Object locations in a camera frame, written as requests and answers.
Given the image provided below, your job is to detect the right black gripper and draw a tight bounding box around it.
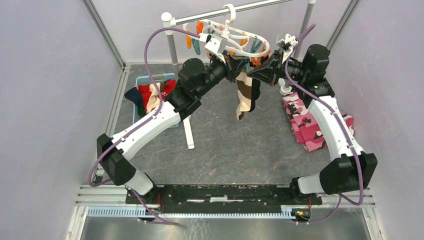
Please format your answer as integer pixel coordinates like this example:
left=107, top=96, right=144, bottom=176
left=247, top=48, right=309, bottom=87

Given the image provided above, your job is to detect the white clip hanger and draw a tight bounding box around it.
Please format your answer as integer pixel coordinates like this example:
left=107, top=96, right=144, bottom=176
left=181, top=1, right=271, bottom=58

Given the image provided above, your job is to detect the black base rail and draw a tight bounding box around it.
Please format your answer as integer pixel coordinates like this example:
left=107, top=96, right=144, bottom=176
left=141, top=184, right=323, bottom=215

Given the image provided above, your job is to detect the teal clothespin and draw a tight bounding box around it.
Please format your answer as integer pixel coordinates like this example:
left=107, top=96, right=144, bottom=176
left=191, top=38, right=201, bottom=55
left=250, top=36, right=263, bottom=54

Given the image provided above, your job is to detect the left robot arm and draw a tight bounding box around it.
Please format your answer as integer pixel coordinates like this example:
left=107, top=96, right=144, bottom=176
left=96, top=55, right=250, bottom=204

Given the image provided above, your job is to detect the light blue plastic basket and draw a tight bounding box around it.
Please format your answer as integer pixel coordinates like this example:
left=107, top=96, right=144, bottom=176
left=132, top=73, right=177, bottom=124

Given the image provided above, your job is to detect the black white-striped sock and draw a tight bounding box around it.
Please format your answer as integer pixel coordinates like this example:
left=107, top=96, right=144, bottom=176
left=249, top=78, right=261, bottom=112

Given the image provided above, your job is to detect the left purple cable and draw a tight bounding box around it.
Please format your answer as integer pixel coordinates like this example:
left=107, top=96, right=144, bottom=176
left=87, top=27, right=203, bottom=227

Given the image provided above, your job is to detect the navy blue sock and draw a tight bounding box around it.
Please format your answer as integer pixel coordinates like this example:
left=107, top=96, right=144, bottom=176
left=124, top=86, right=145, bottom=111

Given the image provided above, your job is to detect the pink camouflage bag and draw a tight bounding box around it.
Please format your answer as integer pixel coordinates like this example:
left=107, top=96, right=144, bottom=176
left=282, top=91, right=355, bottom=153

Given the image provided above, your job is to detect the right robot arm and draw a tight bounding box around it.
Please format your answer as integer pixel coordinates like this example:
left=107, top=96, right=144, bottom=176
left=248, top=44, right=378, bottom=204

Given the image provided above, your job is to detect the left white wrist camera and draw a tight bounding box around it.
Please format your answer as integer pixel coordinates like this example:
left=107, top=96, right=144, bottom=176
left=199, top=33, right=228, bottom=63

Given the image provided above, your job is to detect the red sock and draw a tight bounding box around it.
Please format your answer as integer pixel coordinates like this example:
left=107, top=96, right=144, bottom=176
left=137, top=79, right=177, bottom=113

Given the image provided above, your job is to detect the silver white drying rack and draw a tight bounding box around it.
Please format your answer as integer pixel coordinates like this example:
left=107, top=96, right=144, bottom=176
left=160, top=0, right=317, bottom=151

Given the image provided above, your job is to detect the orange clothespin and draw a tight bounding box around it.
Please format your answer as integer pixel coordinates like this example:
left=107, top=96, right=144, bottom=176
left=185, top=34, right=192, bottom=49
left=240, top=32, right=249, bottom=48
left=250, top=49, right=271, bottom=68

